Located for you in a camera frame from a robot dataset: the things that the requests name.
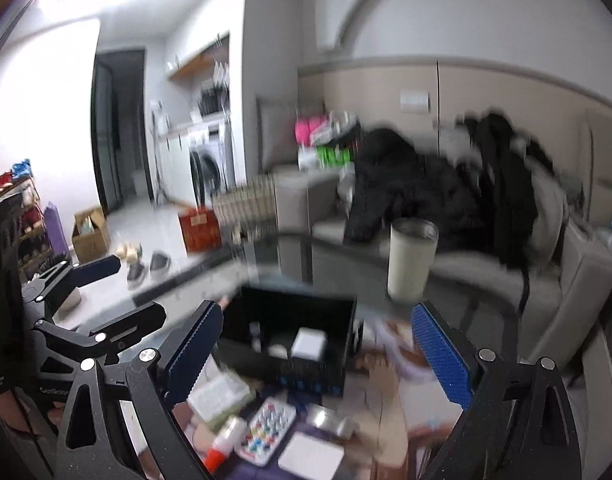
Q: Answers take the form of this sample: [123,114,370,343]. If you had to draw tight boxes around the beige slatted basket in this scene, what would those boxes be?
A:
[212,172,279,241]

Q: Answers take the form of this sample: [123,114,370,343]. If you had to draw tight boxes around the white cloth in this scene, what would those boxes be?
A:
[336,165,359,201]

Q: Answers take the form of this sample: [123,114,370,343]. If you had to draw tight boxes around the white washing machine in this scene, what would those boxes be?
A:
[188,132,235,201]

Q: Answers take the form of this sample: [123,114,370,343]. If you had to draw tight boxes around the wooden shoe rack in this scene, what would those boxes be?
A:
[0,160,69,281]

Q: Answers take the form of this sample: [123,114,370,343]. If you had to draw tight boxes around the wooden wall shelf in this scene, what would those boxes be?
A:
[168,50,231,81]

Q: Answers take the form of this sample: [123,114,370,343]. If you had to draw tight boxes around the round metal tin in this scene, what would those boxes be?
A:
[306,405,361,441]

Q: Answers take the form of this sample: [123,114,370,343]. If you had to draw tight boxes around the green and white box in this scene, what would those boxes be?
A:
[188,370,257,423]

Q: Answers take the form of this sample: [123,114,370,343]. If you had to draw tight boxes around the black storage box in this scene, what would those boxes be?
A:
[217,285,359,396]

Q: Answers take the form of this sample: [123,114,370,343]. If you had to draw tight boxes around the dish rack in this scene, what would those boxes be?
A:
[198,62,231,116]

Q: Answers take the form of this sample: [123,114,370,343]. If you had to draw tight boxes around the grey slipper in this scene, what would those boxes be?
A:
[126,262,149,288]
[150,251,173,281]

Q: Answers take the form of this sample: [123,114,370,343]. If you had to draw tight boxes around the silver lined bag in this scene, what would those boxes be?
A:
[311,110,361,146]

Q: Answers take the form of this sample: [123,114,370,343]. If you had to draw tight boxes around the purple rolled mat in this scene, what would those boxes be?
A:
[43,202,69,261]

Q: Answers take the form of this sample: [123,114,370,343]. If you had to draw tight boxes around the grey sofa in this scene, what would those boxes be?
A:
[256,95,612,376]

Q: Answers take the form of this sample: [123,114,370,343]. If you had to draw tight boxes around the black jacket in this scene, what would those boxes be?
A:
[343,127,487,256]

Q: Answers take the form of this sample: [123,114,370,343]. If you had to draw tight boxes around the beige slippers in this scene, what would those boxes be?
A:
[114,242,144,263]

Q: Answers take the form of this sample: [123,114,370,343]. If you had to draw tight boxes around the green bag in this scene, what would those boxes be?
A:
[316,142,357,168]

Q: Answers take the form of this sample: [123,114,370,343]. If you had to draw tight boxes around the cardboard box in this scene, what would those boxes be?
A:
[72,207,111,263]

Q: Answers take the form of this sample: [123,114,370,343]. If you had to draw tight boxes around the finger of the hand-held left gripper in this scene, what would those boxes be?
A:
[22,254,122,311]
[33,303,167,367]

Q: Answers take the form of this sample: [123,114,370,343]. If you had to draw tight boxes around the red capped glue stick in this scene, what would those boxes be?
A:
[203,415,249,473]

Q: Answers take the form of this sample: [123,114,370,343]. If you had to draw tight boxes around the black backpack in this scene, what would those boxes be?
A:
[456,112,557,313]

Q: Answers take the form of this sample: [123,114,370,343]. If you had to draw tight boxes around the white power adapter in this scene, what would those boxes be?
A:
[290,327,329,361]

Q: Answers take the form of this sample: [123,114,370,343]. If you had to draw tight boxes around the white cabinet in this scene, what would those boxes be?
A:
[153,120,227,206]

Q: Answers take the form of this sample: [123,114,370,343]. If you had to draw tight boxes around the white wall plate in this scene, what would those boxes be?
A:
[401,89,431,114]

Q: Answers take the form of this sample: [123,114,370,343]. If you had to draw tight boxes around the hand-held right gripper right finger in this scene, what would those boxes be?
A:
[411,301,587,480]

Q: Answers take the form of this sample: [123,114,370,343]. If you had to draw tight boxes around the red gift bag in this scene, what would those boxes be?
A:
[178,205,223,253]

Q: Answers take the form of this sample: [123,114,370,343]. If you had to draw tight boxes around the dark door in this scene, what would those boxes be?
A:
[92,49,146,206]

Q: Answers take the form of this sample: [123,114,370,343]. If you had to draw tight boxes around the white square pad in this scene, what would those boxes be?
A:
[277,432,345,472]

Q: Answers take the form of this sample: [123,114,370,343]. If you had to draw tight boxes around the white remote control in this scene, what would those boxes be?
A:
[234,396,297,467]

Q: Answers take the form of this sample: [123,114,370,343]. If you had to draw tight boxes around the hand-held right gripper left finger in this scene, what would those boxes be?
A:
[56,300,224,480]

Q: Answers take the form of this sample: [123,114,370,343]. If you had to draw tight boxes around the cream tumbler cup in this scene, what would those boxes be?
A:
[387,218,440,303]

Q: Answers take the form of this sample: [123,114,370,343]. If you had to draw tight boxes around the pink plush toy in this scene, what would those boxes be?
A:
[295,116,327,143]

